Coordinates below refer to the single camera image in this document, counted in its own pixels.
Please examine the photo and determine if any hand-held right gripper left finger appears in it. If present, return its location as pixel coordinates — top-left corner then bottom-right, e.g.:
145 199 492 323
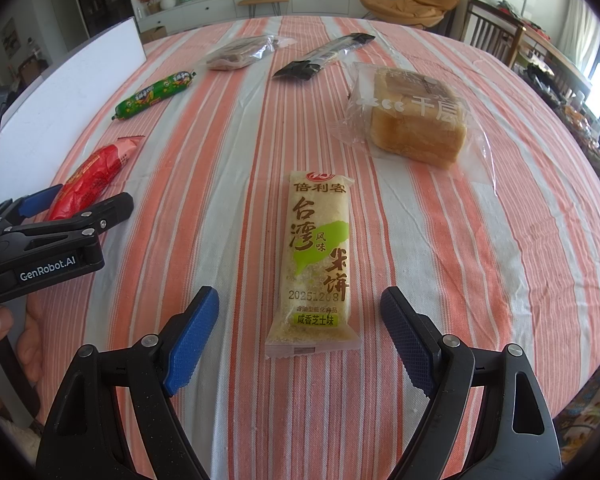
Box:
35 286 220 480

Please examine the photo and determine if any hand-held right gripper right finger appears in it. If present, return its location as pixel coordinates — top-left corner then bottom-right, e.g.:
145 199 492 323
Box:
380 286 561 480

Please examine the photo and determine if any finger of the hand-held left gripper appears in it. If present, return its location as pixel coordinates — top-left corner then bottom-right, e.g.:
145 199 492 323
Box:
0 183 64 227
0 192 135 242

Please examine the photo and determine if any red snack packet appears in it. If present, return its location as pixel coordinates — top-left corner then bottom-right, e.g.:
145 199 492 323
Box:
47 135 146 221

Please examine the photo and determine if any white cardboard box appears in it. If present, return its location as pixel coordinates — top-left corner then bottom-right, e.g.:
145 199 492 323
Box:
0 16 147 221

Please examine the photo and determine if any yellow green rice cracker packet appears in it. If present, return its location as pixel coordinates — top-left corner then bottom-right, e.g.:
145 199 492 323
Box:
265 170 360 359

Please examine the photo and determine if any green sausage stick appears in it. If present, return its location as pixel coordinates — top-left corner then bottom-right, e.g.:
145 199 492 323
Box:
112 71 197 121

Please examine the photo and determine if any bread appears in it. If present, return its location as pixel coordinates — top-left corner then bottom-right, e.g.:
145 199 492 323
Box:
330 61 493 181

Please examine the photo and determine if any long black snack packet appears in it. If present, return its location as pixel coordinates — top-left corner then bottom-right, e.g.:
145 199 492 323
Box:
272 33 376 81

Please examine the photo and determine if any person's left hand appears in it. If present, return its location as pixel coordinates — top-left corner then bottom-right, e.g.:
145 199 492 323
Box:
0 301 47 411

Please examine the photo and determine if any orange striped tablecloth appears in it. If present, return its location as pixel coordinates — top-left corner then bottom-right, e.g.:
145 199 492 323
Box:
30 15 600 480

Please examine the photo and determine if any brown cardboard box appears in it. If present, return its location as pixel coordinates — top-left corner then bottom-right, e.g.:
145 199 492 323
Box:
139 24 169 45

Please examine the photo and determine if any floral cloth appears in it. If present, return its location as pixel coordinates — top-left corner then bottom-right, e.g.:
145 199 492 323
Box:
550 375 600 461

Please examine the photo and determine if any brown snack in clear bag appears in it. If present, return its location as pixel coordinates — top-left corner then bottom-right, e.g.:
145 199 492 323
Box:
205 34 297 71

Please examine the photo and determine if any wooden stool with metal legs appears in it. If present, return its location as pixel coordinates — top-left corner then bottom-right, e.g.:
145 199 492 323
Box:
237 0 291 20

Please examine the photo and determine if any cluster of bottles and jars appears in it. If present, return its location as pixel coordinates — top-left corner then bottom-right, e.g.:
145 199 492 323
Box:
525 50 600 186

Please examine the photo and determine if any white television cabinet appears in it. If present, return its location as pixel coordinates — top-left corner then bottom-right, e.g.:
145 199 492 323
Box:
135 0 353 31

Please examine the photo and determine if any wooden slatted chair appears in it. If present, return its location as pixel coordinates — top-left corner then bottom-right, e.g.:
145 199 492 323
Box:
462 0 526 66

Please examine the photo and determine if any orange lounge chair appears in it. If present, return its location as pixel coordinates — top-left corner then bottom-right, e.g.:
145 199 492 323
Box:
358 0 460 30

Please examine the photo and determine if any white curtain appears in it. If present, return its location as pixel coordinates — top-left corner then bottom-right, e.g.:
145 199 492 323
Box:
555 0 600 71

